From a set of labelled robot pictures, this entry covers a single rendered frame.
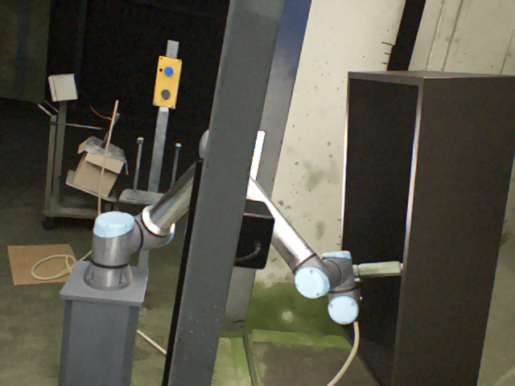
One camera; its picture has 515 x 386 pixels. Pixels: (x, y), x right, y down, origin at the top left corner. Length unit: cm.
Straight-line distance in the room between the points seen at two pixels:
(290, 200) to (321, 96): 60
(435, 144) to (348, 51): 115
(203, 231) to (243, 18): 22
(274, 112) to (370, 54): 59
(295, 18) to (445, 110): 119
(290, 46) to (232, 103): 200
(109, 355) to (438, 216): 134
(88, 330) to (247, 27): 161
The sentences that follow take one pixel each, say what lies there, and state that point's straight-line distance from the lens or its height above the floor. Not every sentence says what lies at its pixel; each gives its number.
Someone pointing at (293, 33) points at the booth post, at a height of 179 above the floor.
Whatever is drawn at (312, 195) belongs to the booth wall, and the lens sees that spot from 259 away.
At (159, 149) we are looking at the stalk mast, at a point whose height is 104.
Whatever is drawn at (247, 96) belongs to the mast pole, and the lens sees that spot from 47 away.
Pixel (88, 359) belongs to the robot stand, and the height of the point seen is 36.
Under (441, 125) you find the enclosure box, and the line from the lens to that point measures 151.
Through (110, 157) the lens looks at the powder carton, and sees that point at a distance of 395.
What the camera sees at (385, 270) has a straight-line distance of 174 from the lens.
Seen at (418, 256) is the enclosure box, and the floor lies 108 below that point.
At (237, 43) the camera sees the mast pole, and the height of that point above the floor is 157.
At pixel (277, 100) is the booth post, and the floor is 144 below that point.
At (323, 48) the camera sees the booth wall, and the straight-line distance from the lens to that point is 250.
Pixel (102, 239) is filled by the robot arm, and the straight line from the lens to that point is 183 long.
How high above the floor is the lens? 154
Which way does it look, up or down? 15 degrees down
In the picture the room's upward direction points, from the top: 11 degrees clockwise
